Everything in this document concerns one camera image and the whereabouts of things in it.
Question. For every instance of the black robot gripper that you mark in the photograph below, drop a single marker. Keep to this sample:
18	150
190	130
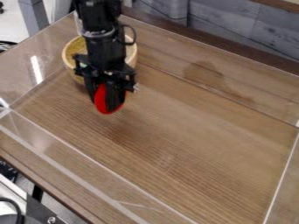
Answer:
120	77

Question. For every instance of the red plush fruit green stem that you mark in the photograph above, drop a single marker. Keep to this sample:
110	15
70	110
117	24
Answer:
101	100

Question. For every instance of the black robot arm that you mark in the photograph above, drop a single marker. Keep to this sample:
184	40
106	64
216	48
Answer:
108	36

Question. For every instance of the wooden bowl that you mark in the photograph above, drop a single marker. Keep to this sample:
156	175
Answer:
77	47

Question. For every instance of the grey post top left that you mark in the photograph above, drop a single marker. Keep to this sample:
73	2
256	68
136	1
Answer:
34	15

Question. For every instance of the clear acrylic tray enclosure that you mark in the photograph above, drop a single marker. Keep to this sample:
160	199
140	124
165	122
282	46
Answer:
200	151

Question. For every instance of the black metal bracket with screw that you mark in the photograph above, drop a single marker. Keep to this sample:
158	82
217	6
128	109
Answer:
39	214

